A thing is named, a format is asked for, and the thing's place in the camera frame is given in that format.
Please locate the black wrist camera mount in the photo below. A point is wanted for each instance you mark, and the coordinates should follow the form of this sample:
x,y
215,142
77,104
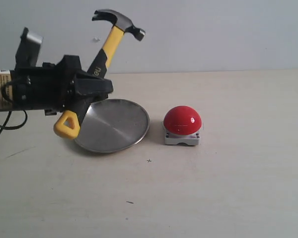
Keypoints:
x,y
28,50

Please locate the round steel plate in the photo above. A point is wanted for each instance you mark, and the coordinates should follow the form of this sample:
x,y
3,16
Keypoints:
x,y
113,125

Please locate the red dome push button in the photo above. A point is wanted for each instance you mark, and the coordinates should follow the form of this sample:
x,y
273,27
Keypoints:
x,y
182,125

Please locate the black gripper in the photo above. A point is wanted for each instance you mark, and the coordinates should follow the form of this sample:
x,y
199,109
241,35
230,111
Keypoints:
x,y
46,87

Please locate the yellow black claw hammer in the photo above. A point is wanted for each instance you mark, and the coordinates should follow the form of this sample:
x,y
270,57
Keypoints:
x,y
69,123

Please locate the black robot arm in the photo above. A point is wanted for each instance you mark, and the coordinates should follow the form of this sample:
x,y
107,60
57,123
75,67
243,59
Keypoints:
x,y
6,91

